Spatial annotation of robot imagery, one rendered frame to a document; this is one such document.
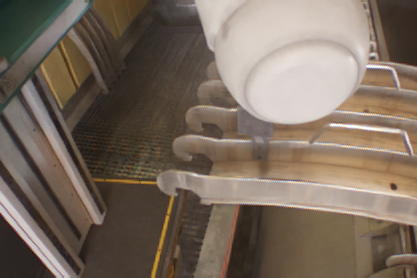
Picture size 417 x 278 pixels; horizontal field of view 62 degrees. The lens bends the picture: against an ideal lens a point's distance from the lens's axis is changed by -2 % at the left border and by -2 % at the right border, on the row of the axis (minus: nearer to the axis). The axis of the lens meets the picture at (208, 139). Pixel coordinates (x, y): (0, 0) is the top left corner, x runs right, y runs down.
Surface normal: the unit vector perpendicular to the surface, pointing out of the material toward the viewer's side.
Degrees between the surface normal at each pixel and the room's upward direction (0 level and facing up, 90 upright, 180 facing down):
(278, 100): 98
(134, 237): 0
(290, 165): 7
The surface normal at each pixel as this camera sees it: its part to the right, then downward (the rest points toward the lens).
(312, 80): 0.05, 0.80
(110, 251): -0.08, -0.71
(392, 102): -0.25, 0.69
